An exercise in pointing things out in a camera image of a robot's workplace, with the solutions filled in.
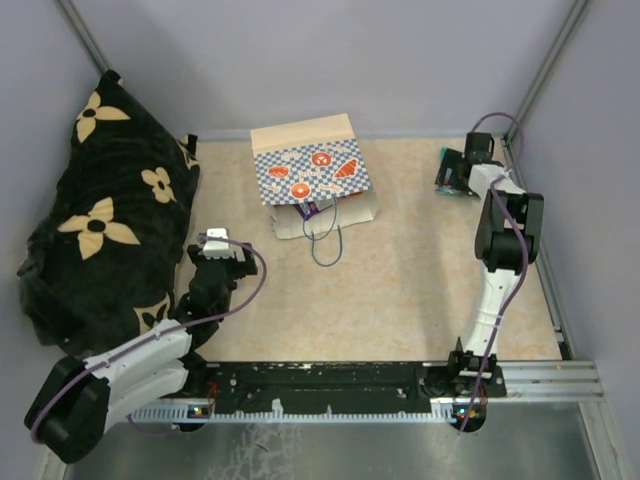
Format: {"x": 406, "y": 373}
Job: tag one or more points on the checkered paper bag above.
{"x": 313, "y": 160}

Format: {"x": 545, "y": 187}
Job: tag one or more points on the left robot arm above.
{"x": 82, "y": 399}

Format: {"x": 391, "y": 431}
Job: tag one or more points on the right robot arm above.
{"x": 507, "y": 241}

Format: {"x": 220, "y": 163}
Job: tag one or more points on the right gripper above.
{"x": 472, "y": 193}

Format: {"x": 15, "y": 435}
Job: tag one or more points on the black floral pillow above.
{"x": 100, "y": 267}

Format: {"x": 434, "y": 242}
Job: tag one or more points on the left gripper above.
{"x": 241, "y": 267}

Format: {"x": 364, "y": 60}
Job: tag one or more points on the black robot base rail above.
{"x": 322, "y": 387}

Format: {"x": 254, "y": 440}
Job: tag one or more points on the purple candy bag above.
{"x": 311, "y": 208}

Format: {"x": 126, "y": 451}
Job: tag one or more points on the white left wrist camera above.
{"x": 214, "y": 244}

